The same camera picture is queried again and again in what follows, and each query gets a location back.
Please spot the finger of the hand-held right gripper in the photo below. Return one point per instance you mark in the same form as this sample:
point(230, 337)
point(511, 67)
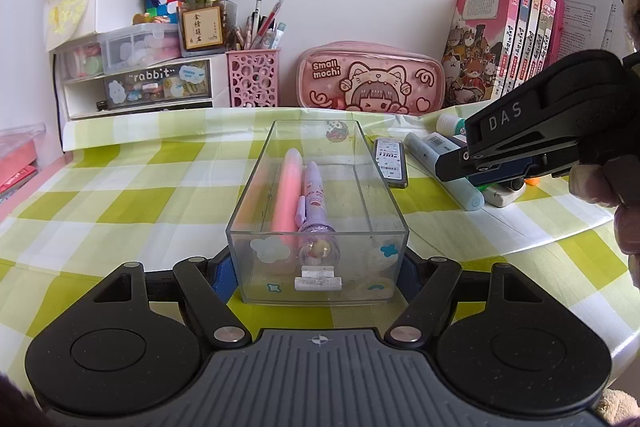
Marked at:
point(452, 167)
point(505, 174)

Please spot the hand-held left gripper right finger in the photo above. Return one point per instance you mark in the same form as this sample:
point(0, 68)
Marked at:
point(410, 277)

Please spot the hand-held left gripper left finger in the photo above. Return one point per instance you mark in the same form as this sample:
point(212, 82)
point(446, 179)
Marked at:
point(224, 277)

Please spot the grey eraser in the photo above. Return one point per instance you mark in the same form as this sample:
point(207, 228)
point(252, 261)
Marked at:
point(502, 197)

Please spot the pale grey marker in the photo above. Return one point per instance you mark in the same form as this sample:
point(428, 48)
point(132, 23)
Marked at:
point(425, 152)

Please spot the white green glue stick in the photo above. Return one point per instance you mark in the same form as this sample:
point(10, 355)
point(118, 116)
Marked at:
point(449, 123)

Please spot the clear plastic organizer box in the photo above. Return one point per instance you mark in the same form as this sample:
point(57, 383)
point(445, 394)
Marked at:
point(370, 207)

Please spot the pink highlighter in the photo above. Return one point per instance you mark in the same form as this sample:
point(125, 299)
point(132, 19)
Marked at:
point(287, 192)

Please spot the purple globe-top pen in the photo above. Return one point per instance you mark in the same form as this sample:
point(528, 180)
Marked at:
point(315, 202)

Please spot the person's right forearm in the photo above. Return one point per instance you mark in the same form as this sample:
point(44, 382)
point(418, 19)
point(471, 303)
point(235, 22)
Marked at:
point(632, 12)

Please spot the person's right hand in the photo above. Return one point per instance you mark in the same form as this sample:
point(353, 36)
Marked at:
point(600, 184)

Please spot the pink cartoon book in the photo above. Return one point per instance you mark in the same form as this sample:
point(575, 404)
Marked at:
point(547, 32)
point(529, 37)
point(475, 42)
point(519, 37)
point(539, 34)

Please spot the stack of printed papers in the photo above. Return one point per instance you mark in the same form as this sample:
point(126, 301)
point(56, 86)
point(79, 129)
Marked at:
point(590, 17)

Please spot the pink cartoon pencil case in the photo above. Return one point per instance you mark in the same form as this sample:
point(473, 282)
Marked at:
point(370, 79)

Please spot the green checked tablecloth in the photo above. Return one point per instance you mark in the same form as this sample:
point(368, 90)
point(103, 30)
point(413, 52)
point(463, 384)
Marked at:
point(125, 207)

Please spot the white desktop drawer unit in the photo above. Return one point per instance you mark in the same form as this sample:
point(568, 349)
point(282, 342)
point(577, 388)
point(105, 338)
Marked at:
point(220, 82)

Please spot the pink perforated pen holder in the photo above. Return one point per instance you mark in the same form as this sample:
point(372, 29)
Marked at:
point(252, 79)

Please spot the clear drawer with cloud print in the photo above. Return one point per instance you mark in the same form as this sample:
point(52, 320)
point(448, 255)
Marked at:
point(155, 84)

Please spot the clear case with pink books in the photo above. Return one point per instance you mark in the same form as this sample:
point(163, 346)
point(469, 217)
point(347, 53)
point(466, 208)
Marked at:
point(17, 162)

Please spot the bunch of pens and pencils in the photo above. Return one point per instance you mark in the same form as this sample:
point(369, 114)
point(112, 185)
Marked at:
point(257, 29)

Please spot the tan fuzzy clothing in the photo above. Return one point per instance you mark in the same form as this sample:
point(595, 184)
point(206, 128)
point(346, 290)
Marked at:
point(620, 407)

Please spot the clear small drawer box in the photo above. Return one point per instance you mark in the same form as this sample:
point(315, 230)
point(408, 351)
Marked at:
point(125, 49)

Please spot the wooden framed plaque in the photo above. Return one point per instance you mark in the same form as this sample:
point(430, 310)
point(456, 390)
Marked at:
point(201, 29)

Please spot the glass plant vase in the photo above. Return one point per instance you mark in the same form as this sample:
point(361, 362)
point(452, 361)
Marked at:
point(229, 24)

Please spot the colourful puzzle cube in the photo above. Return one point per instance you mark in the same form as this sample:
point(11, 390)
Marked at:
point(165, 2)

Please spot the white cardboard box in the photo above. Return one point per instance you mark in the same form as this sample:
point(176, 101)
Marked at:
point(117, 4)

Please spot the clear bag with yellow print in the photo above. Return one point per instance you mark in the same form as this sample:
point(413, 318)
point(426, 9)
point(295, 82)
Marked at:
point(65, 17)

